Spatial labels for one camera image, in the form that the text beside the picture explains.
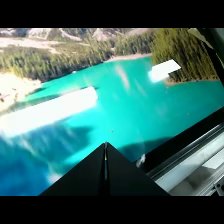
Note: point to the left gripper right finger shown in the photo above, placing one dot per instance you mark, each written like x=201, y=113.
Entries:
x=131, y=178

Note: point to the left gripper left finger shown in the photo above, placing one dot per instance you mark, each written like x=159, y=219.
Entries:
x=85, y=178

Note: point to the silver frame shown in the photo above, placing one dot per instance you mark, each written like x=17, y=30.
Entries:
x=195, y=166

